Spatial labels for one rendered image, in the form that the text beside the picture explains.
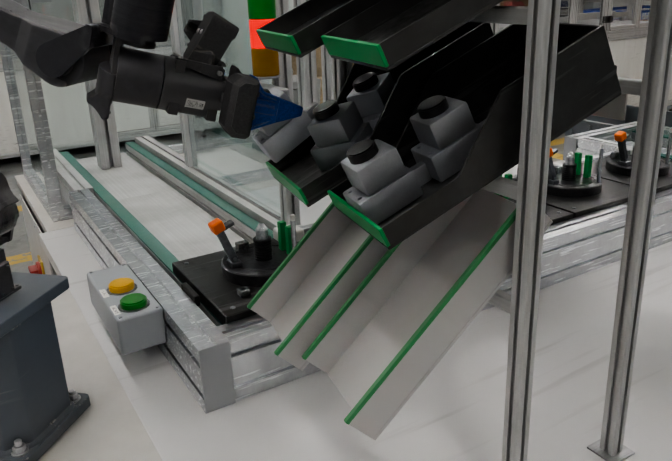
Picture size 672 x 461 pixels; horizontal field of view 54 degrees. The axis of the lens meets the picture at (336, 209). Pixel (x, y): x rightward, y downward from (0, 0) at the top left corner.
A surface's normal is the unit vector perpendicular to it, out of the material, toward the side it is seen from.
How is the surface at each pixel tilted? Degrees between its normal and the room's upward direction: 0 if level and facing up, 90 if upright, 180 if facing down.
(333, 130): 109
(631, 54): 90
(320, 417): 0
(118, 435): 0
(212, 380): 90
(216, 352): 90
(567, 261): 90
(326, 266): 45
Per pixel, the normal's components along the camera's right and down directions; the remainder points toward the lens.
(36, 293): -0.04, -0.94
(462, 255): -0.68, -0.56
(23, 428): 0.53, 0.26
